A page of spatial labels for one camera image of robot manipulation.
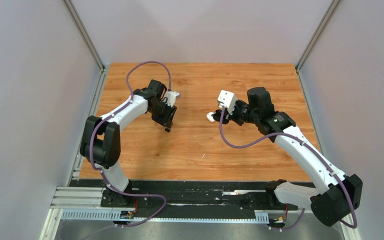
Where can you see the white earbud charging case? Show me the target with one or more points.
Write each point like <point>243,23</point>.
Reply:
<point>210,117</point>

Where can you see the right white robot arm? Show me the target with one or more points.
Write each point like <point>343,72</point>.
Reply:
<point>335,195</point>

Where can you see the right aluminium frame post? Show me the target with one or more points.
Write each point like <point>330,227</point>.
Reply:
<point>330,12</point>

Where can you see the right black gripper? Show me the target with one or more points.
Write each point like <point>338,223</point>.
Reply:
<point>232,117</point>

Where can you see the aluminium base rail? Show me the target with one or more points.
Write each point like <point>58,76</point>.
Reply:
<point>68,198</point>

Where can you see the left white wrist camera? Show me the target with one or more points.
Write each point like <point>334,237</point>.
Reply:
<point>170,97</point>

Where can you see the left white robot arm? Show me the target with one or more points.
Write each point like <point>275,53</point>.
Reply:
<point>101,138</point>

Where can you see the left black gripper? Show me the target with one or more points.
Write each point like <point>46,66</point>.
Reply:
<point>167,120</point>

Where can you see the left aluminium frame post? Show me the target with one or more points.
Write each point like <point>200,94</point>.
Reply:
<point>83,32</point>

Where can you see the aluminium frame post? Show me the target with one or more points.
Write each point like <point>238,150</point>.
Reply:
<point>330,12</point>
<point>83,32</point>

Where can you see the slotted cable duct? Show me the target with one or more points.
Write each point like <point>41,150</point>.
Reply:
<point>258,217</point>

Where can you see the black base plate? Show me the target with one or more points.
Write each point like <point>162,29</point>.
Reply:
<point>178,198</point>

